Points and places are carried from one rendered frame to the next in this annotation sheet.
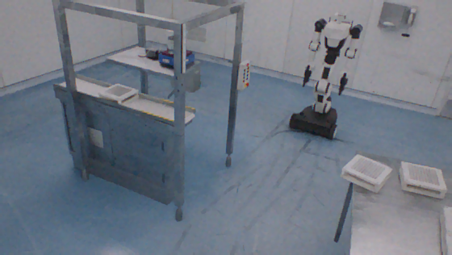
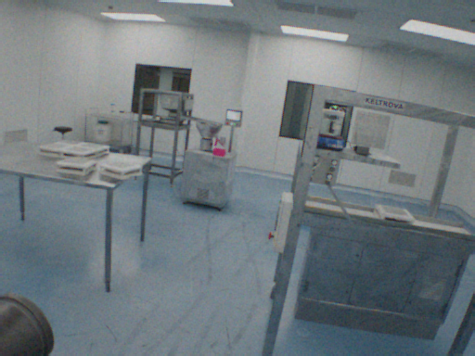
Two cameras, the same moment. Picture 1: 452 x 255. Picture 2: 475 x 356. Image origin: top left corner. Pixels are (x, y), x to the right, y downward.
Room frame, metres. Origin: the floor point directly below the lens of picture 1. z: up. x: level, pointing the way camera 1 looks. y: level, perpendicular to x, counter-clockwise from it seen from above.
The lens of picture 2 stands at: (4.85, -0.87, 1.63)
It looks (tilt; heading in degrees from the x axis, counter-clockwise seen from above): 15 degrees down; 163
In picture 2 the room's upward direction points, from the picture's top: 8 degrees clockwise
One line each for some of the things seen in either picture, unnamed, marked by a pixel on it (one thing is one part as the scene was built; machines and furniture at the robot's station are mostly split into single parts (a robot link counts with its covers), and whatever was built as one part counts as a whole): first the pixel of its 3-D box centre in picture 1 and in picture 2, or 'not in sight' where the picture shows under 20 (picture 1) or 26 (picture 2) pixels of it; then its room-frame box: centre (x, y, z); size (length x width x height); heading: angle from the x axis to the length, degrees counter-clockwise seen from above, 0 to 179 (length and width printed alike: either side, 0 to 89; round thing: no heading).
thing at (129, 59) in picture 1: (153, 62); (351, 154); (2.72, 0.60, 1.33); 0.62 x 0.38 x 0.04; 65
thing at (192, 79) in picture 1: (185, 76); (321, 168); (2.76, 0.36, 1.22); 0.22 x 0.11 x 0.20; 65
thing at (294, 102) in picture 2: not in sight; (316, 113); (-1.69, 2.64, 1.43); 1.38 x 0.01 x 1.16; 63
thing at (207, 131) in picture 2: not in sight; (211, 137); (-0.10, 0.22, 0.95); 0.49 x 0.36 x 0.37; 63
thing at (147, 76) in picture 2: not in sight; (160, 91); (-3.19, -0.37, 1.43); 1.32 x 0.01 x 1.11; 63
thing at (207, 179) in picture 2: not in sight; (209, 177); (-0.03, 0.23, 0.38); 0.63 x 0.57 x 0.76; 63
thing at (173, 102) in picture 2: not in sight; (174, 140); (-0.85, -0.21, 0.75); 1.43 x 1.06 x 1.50; 63
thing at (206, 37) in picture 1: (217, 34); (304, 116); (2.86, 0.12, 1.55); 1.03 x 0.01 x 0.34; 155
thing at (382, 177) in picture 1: (367, 169); (121, 166); (2.02, -0.95, 0.95); 0.25 x 0.24 x 0.02; 142
